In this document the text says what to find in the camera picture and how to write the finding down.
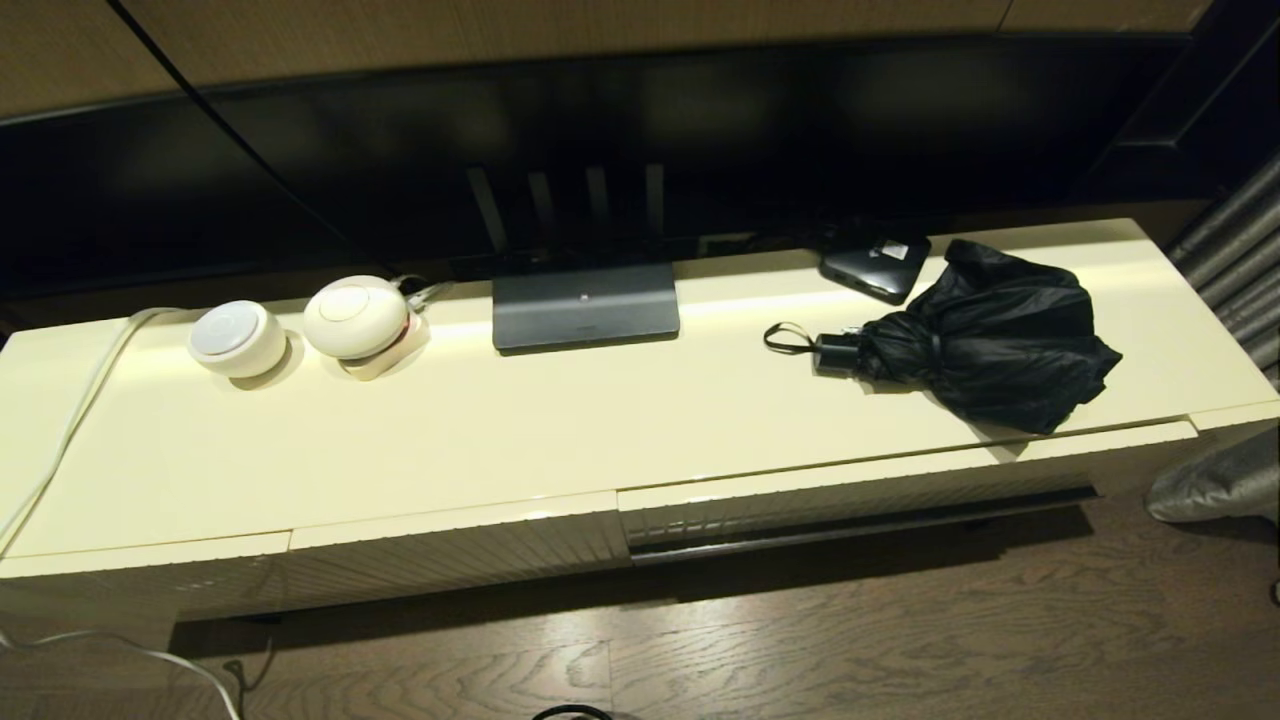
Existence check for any beige device base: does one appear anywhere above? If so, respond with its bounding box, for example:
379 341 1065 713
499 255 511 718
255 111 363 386
338 312 433 382

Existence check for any thin black hanging cable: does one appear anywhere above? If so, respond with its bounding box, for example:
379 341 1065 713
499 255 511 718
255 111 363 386
105 0 376 263

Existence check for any black flat television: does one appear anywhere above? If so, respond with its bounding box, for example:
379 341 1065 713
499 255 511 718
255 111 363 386
0 35 1201 301

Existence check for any dark grey antenna router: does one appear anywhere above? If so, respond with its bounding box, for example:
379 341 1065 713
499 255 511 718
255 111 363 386
465 163 682 353

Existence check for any small black set-top box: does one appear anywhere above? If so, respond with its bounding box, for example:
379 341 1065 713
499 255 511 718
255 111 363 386
820 232 933 306

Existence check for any white power cable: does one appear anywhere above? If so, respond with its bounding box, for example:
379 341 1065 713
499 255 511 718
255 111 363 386
0 306 191 556

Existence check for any grey thin cable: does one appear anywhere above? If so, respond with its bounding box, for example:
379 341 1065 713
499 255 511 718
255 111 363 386
395 273 456 311

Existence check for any black umbrella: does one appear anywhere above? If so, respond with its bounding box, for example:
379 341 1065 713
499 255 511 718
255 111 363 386
763 238 1124 436

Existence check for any grey fabric bundle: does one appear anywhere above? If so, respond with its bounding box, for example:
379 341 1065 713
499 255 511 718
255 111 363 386
1145 430 1280 526

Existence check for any small white round speaker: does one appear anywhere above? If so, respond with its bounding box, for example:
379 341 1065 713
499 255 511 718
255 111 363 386
188 300 289 379

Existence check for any white floor cable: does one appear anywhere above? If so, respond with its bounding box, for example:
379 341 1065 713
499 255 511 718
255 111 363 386
0 628 246 720

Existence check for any grey pleated curtain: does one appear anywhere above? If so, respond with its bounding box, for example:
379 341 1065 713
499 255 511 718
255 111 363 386
1165 150 1280 391

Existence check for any large white round device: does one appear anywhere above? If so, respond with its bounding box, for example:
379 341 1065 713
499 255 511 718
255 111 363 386
303 276 411 361

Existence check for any cream drawer with black handle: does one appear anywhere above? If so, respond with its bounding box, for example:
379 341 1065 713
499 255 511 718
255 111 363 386
618 418 1198 567

